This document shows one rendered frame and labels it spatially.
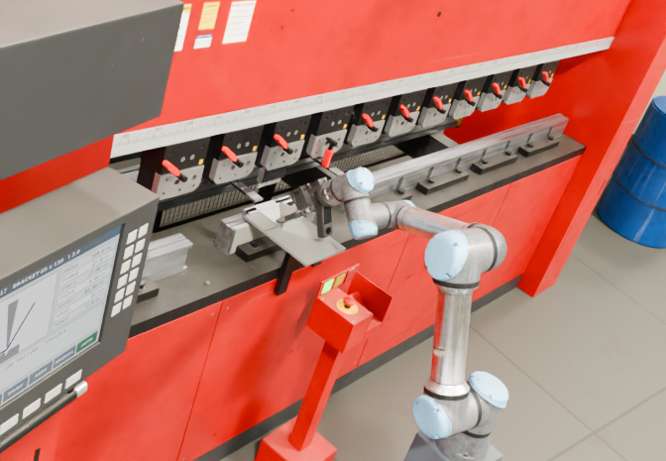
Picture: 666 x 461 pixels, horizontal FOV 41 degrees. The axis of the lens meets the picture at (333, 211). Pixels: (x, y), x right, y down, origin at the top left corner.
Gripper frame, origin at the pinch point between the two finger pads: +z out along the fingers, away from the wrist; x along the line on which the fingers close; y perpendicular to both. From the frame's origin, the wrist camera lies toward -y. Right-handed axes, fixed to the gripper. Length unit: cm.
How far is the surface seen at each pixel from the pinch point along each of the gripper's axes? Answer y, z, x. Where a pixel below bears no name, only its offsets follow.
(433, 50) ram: 36, -33, -58
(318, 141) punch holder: 18.8, -14.1, -10.5
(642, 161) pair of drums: -34, 39, -339
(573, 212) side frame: -41, 26, -214
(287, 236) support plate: -4.9, -3.3, 5.4
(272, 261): -10.1, 8.8, 3.9
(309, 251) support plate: -11.3, -8.8, 4.6
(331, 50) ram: 39, -37, -4
